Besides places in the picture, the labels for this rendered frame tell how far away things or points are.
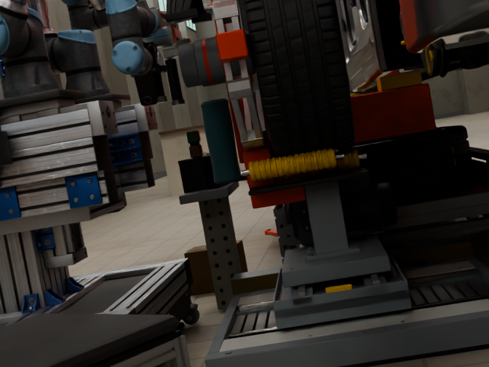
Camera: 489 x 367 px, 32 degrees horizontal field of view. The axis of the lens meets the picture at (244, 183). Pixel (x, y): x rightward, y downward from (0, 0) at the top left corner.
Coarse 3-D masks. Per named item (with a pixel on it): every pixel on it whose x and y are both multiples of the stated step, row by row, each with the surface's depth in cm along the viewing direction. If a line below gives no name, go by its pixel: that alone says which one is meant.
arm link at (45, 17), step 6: (42, 0) 276; (42, 6) 276; (42, 12) 275; (48, 12) 278; (42, 18) 275; (48, 18) 277; (42, 24) 275; (48, 24) 277; (48, 30) 276; (48, 36) 275; (54, 36) 276; (48, 42) 274; (48, 48) 272; (48, 54) 272; (54, 66) 273; (54, 72) 276; (60, 72) 276
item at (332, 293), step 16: (384, 272) 248; (400, 272) 233; (288, 288) 250; (304, 288) 228; (320, 288) 242; (336, 288) 223; (352, 288) 223; (368, 288) 222; (384, 288) 222; (400, 288) 222; (288, 304) 224; (304, 304) 224; (320, 304) 224; (336, 304) 223; (352, 304) 223; (368, 304) 223; (384, 304) 222; (400, 304) 222; (288, 320) 225; (304, 320) 224; (320, 320) 224
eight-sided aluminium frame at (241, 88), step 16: (224, 0) 224; (240, 0) 263; (224, 16) 223; (224, 32) 223; (224, 64) 224; (240, 64) 223; (240, 80) 224; (256, 80) 273; (240, 96) 226; (256, 96) 271; (240, 112) 230; (256, 112) 231; (240, 128) 235; (256, 128) 235; (256, 144) 240
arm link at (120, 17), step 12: (108, 0) 202; (120, 0) 201; (132, 0) 203; (108, 12) 203; (120, 12) 201; (132, 12) 203; (144, 12) 211; (108, 24) 204; (120, 24) 202; (132, 24) 202; (144, 24) 210; (120, 36) 202; (132, 36) 202
